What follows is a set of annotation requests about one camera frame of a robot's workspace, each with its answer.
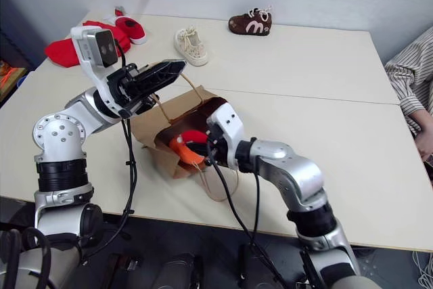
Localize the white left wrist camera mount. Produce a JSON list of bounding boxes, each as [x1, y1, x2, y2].
[[70, 26, 132, 118]]

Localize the red plush shoe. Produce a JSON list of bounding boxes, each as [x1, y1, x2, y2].
[[113, 14, 149, 45]]

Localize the white cable bundle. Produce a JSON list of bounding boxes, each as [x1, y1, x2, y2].
[[411, 250, 433, 289]]

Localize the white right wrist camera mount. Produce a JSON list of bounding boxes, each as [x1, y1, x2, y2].
[[206, 103, 246, 170]]

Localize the person bare hand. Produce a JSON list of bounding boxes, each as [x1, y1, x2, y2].
[[413, 108, 433, 164]]

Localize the brown paper bag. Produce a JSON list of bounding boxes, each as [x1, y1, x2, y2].
[[130, 72, 246, 202]]

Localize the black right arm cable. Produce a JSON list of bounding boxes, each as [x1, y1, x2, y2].
[[204, 138, 292, 289]]

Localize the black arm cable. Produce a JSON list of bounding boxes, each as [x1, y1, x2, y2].
[[204, 138, 292, 289], [79, 40, 139, 259]]

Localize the red plush stocking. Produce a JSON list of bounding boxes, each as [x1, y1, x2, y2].
[[45, 18, 133, 68]]

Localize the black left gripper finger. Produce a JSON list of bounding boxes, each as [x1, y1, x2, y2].
[[139, 60, 188, 82], [130, 74, 179, 104]]

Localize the black looped cables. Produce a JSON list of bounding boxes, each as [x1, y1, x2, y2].
[[0, 227, 52, 289]]

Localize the dark rounded shape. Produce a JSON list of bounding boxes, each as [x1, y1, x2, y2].
[[158, 251, 204, 289]]

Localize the brown plush shoe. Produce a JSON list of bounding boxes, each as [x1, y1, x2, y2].
[[227, 4, 274, 37]]

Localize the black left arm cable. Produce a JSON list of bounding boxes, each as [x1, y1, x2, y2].
[[79, 40, 139, 259]]

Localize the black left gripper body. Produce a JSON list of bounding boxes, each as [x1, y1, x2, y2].
[[107, 63, 160, 117]]

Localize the orange plush toy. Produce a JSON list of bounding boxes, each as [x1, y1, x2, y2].
[[168, 135, 206, 169]]

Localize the box with orange straps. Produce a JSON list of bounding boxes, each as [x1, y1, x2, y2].
[[0, 60, 27, 101]]

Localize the cream plush shoe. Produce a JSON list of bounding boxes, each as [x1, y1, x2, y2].
[[173, 24, 210, 66]]

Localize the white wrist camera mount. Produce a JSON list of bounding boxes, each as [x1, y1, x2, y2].
[[206, 103, 246, 170], [70, 26, 132, 118]]

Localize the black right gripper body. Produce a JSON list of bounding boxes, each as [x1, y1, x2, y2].
[[202, 126, 228, 169]]

